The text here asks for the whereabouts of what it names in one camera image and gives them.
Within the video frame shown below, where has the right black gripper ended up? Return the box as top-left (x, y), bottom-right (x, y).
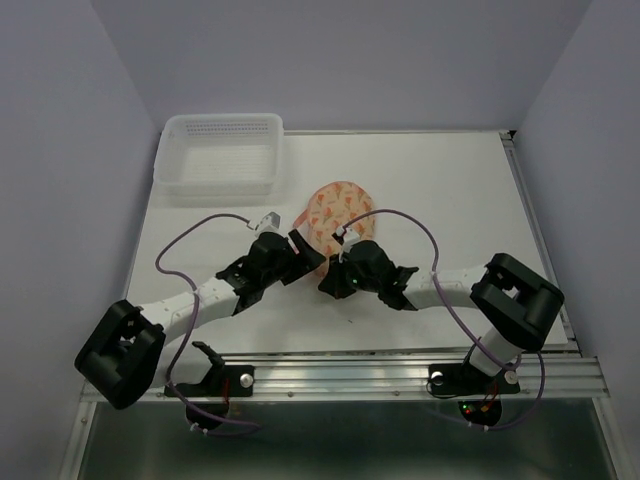
top-left (316, 250), bottom-right (381, 300)

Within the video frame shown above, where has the floral orange laundry bag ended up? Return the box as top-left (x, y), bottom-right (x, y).
top-left (292, 181), bottom-right (374, 280)

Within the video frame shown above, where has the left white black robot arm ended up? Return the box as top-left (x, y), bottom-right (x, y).
top-left (74, 230), bottom-right (325, 410)

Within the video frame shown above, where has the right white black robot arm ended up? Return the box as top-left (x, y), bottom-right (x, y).
top-left (318, 240), bottom-right (565, 390)

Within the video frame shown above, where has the white perforated plastic basket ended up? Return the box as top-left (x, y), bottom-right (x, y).
top-left (152, 113), bottom-right (284, 208)

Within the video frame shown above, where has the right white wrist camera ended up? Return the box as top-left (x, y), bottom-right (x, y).
top-left (333, 226), bottom-right (361, 253)

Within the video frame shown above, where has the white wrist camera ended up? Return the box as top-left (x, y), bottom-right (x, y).
top-left (333, 226), bottom-right (361, 253)
top-left (247, 211), bottom-right (281, 238)

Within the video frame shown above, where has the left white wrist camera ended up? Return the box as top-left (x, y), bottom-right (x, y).
top-left (247, 211), bottom-right (281, 238)

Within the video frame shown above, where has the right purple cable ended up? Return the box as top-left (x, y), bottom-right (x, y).
top-left (344, 208), bottom-right (546, 434)

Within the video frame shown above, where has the purple cable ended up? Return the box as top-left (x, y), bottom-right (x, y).
top-left (344, 208), bottom-right (546, 434)
top-left (155, 213), bottom-right (261, 437)

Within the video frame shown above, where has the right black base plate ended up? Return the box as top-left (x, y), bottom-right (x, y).
top-left (427, 363), bottom-right (520, 398)

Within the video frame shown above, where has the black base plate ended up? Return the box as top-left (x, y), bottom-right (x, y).
top-left (176, 341), bottom-right (255, 400)
top-left (427, 363), bottom-right (520, 398)

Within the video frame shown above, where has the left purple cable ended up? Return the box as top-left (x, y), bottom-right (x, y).
top-left (155, 213), bottom-right (261, 437)

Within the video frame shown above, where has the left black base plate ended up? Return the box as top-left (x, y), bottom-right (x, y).
top-left (176, 341), bottom-right (255, 400)

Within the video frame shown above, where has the aluminium right side rail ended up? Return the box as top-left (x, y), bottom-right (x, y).
top-left (499, 130), bottom-right (582, 354)

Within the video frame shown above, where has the aluminium rail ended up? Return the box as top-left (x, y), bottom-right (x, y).
top-left (499, 130), bottom-right (582, 354)
top-left (82, 355), bottom-right (611, 401)

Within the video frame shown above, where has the aluminium front rail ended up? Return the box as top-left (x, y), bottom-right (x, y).
top-left (82, 355), bottom-right (611, 401)

